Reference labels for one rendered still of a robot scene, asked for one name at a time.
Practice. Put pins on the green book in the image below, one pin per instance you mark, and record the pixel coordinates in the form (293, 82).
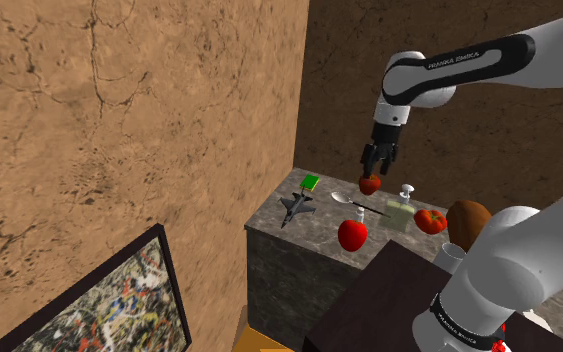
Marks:
(309, 183)

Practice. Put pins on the small red apple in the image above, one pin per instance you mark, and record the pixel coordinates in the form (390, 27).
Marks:
(370, 185)

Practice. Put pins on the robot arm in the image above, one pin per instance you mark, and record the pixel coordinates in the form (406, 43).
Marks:
(505, 273)

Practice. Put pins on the pale green soap dispenser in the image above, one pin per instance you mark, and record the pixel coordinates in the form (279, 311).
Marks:
(398, 218)

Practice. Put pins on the grey toy jet plane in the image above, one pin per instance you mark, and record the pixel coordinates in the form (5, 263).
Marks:
(295, 208)

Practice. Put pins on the white cup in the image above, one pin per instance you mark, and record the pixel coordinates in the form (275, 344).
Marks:
(446, 258)

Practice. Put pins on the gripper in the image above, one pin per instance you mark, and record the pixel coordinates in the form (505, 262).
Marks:
(386, 134)

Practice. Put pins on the black-framed abstract wall picture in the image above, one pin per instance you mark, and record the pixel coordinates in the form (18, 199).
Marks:
(115, 312)

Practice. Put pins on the large red apple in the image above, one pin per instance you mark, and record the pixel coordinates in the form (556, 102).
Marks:
(352, 236)

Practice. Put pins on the brown egg-shaped object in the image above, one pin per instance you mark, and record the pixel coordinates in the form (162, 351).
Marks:
(464, 222)

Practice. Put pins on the small white bottle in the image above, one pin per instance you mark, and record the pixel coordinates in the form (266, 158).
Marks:
(360, 214)

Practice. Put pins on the red tomato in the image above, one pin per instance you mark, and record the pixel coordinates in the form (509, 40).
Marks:
(429, 222)

